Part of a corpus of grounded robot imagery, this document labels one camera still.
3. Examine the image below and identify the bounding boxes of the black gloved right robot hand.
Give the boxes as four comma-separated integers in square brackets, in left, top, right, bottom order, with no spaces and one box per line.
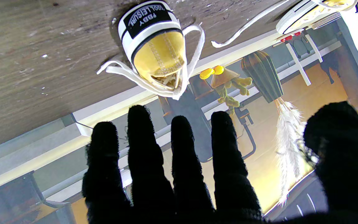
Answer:
[82,101,358,224]

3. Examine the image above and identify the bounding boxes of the short white slanted strip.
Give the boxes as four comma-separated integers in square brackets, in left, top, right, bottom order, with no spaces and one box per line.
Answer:
[305,34,324,63]

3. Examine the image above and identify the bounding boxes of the long white slanted strip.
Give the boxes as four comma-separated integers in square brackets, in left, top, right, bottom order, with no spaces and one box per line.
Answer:
[286,42,312,86]

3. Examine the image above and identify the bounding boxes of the dark ribbed vase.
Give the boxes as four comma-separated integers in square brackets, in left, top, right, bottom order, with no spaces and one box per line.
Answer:
[241,51,284,104]

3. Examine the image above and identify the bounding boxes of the dark tilted panel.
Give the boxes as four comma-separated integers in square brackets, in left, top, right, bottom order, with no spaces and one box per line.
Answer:
[0,172,46,224]

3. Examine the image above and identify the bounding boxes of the tall black cylindrical container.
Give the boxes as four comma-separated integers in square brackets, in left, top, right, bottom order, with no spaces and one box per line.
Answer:
[167,89,214,163]

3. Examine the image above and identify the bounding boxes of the pale pampas grass plumes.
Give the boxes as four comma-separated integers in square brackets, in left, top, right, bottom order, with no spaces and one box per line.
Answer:
[274,98,306,206]

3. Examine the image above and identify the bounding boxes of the black kitchen faucet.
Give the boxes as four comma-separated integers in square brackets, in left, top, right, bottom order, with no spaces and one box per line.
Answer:
[233,107,257,160]

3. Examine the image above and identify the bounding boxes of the red handled tool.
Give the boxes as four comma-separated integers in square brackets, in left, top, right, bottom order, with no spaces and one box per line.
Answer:
[280,31,302,43]

